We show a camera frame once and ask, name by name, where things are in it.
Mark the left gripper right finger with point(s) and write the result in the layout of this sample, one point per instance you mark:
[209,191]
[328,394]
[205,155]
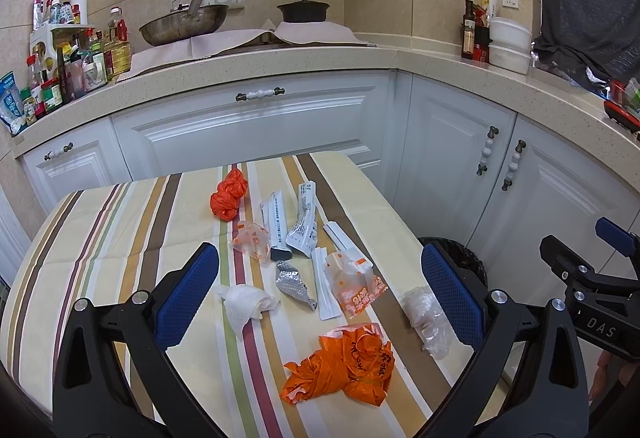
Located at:
[548,397]

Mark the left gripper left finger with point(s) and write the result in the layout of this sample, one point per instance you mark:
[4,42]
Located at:
[113,377]

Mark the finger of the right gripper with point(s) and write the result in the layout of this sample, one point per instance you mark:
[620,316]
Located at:
[624,242]
[574,272]

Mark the clear plastic wrap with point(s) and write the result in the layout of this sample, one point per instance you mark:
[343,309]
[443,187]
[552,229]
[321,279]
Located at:
[429,320]

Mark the white tissue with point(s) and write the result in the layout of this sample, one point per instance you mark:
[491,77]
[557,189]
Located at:
[243,303]

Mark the orange plastic bag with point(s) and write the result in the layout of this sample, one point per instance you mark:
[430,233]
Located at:
[354,359]

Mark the orange white snack packet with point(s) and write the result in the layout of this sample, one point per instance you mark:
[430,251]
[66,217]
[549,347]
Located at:
[352,281]

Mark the small orange clear wrapper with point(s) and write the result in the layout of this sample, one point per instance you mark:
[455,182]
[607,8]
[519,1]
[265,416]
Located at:
[252,240]

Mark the silver foil wrapper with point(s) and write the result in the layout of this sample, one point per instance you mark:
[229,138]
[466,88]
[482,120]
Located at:
[290,283]

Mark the white chopstick sleeve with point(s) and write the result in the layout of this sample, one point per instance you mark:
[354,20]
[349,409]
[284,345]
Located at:
[346,246]

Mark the red plastic bag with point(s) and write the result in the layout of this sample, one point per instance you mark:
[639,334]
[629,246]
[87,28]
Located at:
[225,201]

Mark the white paper sleeve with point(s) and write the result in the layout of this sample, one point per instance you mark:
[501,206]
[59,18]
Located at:
[328,306]

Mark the white printed pouch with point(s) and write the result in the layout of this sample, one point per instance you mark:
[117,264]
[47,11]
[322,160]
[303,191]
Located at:
[303,237]

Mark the person right hand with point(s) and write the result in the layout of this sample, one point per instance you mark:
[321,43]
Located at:
[600,378]

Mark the white stacked bowls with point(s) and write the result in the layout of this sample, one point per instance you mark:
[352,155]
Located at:
[511,45]

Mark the striped tablecloth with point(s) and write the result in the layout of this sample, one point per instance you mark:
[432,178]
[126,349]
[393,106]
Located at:
[105,244]

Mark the dark sauce bottle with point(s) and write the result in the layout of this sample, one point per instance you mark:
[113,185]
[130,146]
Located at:
[468,31]

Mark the blue white snack bag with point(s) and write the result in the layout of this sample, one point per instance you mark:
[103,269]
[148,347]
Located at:
[12,110]

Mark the white spice rack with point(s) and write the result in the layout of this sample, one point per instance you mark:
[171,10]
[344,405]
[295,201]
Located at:
[46,41]

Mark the cooking oil bottle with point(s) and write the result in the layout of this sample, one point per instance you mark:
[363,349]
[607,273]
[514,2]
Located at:
[117,49]

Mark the pink stove cover cloth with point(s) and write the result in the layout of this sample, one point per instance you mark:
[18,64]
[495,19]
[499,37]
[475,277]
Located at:
[289,35]

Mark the black cooking pot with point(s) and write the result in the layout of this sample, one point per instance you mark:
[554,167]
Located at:
[304,11]

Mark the steel wok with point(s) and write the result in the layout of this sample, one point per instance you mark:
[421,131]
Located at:
[196,19]

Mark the cabinet door handle right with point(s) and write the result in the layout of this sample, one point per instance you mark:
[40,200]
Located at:
[513,165]

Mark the cabinet door handle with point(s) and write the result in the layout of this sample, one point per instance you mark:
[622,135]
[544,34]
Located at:
[513,165]
[487,150]

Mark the cabinet door handle left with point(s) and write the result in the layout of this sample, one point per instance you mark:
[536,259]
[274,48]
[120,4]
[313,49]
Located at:
[487,150]

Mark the drawer handle left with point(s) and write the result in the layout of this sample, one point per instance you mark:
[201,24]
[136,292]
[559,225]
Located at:
[57,153]

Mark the drawer handle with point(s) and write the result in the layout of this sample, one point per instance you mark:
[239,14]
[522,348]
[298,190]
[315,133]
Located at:
[57,153]
[259,94]

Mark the drawer handle centre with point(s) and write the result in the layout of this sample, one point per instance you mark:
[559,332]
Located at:
[259,94]

